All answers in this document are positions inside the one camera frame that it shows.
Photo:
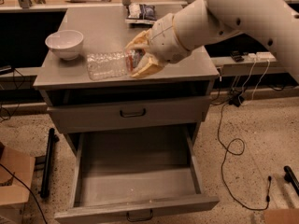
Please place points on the grey top drawer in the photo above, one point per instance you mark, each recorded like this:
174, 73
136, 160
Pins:
124, 115

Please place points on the grey drawer cabinet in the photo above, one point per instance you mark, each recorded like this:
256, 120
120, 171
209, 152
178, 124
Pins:
67, 82

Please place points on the clear plastic water bottle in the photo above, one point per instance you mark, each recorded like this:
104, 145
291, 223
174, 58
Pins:
113, 64

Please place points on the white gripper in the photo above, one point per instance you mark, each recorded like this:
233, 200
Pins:
164, 38

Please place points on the black power adapter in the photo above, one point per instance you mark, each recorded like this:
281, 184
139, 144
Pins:
237, 100

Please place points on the black bar right floor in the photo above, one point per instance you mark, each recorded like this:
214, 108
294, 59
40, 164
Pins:
290, 177

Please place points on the small black device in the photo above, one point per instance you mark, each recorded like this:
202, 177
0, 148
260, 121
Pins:
236, 56

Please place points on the white ceramic bowl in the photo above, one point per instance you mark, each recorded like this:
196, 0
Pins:
65, 44

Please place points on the black tube on floor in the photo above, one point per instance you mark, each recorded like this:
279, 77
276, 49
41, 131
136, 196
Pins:
52, 139

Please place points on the cardboard box left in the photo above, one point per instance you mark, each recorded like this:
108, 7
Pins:
16, 174

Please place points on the open grey middle drawer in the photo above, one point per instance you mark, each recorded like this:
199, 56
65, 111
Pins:
134, 175

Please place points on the blue white snack bag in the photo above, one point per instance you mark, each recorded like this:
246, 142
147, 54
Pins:
141, 14

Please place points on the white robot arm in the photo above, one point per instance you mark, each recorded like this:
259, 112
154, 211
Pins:
272, 23

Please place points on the white power strip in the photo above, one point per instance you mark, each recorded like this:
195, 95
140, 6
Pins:
261, 56

